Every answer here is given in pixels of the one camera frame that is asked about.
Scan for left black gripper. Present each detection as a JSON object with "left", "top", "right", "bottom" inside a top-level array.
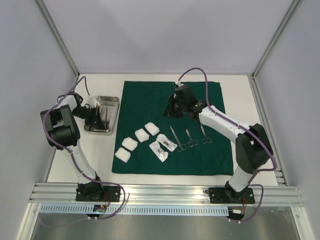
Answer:
[{"left": 72, "top": 106, "right": 105, "bottom": 130}]

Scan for steel tweezers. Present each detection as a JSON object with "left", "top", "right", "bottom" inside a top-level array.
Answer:
[
  {"left": 102, "top": 105, "right": 112, "bottom": 126},
  {"left": 96, "top": 104, "right": 101, "bottom": 120},
  {"left": 106, "top": 105, "right": 114, "bottom": 123},
  {"left": 99, "top": 105, "right": 109, "bottom": 128}
]

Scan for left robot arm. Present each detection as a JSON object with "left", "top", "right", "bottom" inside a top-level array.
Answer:
[{"left": 40, "top": 91, "right": 105, "bottom": 201}]

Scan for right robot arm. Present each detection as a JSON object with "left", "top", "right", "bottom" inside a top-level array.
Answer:
[{"left": 163, "top": 84, "right": 273, "bottom": 203}]

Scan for surgical scissors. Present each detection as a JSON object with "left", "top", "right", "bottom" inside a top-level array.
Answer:
[
  {"left": 185, "top": 128, "right": 198, "bottom": 148},
  {"left": 169, "top": 125, "right": 187, "bottom": 152},
  {"left": 200, "top": 124, "right": 212, "bottom": 144}
]

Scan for surgical scissors leftmost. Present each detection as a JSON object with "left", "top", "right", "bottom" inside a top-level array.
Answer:
[{"left": 169, "top": 125, "right": 187, "bottom": 152}]

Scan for green surgical drape cloth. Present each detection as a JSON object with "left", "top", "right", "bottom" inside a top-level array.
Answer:
[{"left": 112, "top": 81, "right": 234, "bottom": 176}]

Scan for stainless steel instrument tray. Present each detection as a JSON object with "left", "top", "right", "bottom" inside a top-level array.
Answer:
[{"left": 83, "top": 95, "right": 120, "bottom": 135}]

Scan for white gauze pad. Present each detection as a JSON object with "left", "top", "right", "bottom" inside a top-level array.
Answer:
[
  {"left": 121, "top": 137, "right": 138, "bottom": 151},
  {"left": 144, "top": 122, "right": 160, "bottom": 136},
  {"left": 134, "top": 128, "right": 150, "bottom": 143},
  {"left": 114, "top": 147, "right": 131, "bottom": 163}
]

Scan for clear sterile packet upper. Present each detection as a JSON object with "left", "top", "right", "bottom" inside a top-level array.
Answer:
[{"left": 156, "top": 133, "right": 178, "bottom": 152}]

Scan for clear sterile packet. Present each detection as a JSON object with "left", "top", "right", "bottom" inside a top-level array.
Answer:
[
  {"left": 149, "top": 141, "right": 169, "bottom": 163},
  {"left": 156, "top": 133, "right": 178, "bottom": 152}
]

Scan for clear sterile packet lower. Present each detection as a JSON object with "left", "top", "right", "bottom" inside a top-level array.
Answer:
[{"left": 149, "top": 141, "right": 169, "bottom": 163}]

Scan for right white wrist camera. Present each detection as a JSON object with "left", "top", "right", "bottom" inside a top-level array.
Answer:
[{"left": 173, "top": 80, "right": 183, "bottom": 88}]

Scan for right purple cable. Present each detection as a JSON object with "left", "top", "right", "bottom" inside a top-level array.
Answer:
[{"left": 177, "top": 67, "right": 277, "bottom": 225}]

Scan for purple cable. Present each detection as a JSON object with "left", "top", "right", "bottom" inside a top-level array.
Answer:
[
  {"left": 177, "top": 67, "right": 277, "bottom": 225},
  {"left": 42, "top": 76, "right": 131, "bottom": 222}
]

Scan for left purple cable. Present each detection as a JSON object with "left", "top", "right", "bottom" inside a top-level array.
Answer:
[{"left": 42, "top": 76, "right": 131, "bottom": 222}]

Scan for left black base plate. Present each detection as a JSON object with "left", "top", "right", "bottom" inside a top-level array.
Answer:
[{"left": 75, "top": 186, "right": 121, "bottom": 203}]

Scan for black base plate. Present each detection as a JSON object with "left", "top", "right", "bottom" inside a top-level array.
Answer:
[
  {"left": 75, "top": 186, "right": 121, "bottom": 203},
  {"left": 204, "top": 187, "right": 256, "bottom": 204}
]

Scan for aluminium front rail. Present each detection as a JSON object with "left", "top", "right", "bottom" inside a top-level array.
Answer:
[{"left": 29, "top": 182, "right": 304, "bottom": 207}]

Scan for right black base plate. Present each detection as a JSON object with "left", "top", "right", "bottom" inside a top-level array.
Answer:
[{"left": 204, "top": 187, "right": 256, "bottom": 204}]

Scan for slotted cable duct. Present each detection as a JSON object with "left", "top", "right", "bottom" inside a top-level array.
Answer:
[{"left": 39, "top": 203, "right": 229, "bottom": 217}]

